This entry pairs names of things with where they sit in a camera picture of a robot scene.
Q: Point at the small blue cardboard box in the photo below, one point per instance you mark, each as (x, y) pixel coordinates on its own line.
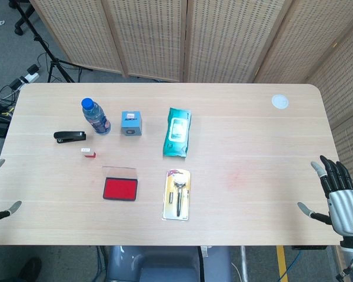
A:
(131, 123)

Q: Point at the black office chair base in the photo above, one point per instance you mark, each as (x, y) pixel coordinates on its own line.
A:
(19, 29)

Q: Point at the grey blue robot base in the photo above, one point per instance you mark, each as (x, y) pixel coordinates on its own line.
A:
(164, 264)

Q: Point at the red ink pad clear lid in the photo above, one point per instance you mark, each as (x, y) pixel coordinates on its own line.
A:
(119, 188)

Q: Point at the green wet wipes pack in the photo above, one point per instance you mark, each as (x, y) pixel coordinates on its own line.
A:
(176, 133)

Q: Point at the white power strip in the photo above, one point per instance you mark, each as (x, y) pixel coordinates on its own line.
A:
(29, 77)

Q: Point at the razor in blister pack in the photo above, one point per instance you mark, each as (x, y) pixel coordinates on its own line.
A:
(178, 194)

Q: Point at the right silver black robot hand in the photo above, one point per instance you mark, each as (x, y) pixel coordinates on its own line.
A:
(345, 208)

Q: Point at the black stapler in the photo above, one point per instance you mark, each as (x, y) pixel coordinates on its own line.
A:
(69, 136)

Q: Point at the white round disc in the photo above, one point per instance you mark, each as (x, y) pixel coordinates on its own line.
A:
(280, 102)

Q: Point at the metal table leg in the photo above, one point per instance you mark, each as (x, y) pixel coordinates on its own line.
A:
(244, 264)

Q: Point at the wooden rattan screen panel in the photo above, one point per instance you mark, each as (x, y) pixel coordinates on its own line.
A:
(229, 38)
(82, 32)
(347, 97)
(306, 44)
(150, 35)

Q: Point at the water bottle blue cap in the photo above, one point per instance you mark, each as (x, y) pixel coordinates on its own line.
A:
(97, 119)

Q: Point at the small red white stamp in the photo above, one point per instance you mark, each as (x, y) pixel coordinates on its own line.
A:
(89, 154)

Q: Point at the black tripod stand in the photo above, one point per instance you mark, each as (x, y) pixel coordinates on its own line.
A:
(51, 57)

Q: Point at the black shoe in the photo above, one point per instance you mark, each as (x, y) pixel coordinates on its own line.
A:
(31, 268)

